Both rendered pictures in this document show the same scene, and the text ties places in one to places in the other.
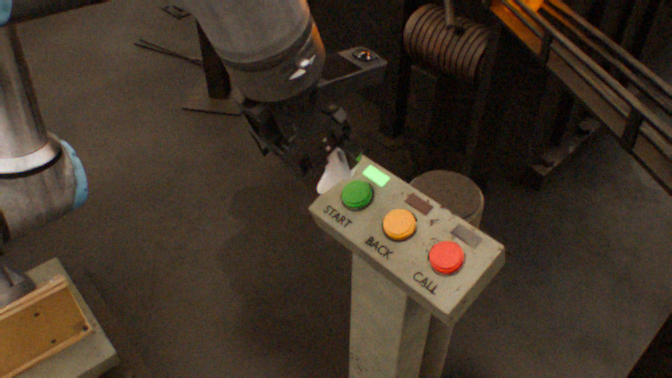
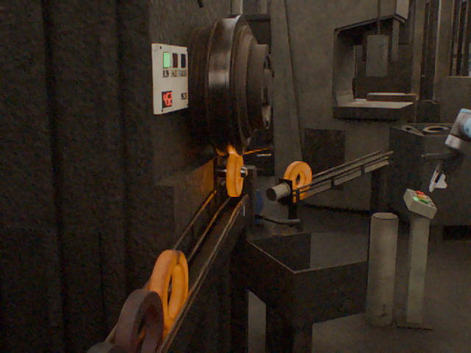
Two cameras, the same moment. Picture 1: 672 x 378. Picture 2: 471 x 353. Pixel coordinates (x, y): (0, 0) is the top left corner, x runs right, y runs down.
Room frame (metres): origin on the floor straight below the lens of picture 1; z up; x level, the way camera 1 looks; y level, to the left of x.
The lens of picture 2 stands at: (2.56, 1.41, 1.18)
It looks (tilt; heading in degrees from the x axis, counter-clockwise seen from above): 12 degrees down; 236
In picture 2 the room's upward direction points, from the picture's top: straight up
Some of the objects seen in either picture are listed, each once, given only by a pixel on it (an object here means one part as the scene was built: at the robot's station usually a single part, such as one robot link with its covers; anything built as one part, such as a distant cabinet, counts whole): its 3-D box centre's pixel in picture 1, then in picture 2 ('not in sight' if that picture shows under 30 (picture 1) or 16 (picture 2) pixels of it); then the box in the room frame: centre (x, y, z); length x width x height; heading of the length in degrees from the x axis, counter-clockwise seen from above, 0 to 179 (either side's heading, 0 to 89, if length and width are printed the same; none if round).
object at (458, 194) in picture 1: (426, 294); (381, 269); (0.64, -0.17, 0.26); 0.12 x 0.12 x 0.52
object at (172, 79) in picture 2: not in sight; (171, 78); (1.82, 0.03, 1.15); 0.26 x 0.02 x 0.18; 44
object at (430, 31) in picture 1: (443, 117); (280, 286); (1.17, -0.27, 0.27); 0.22 x 0.13 x 0.53; 44
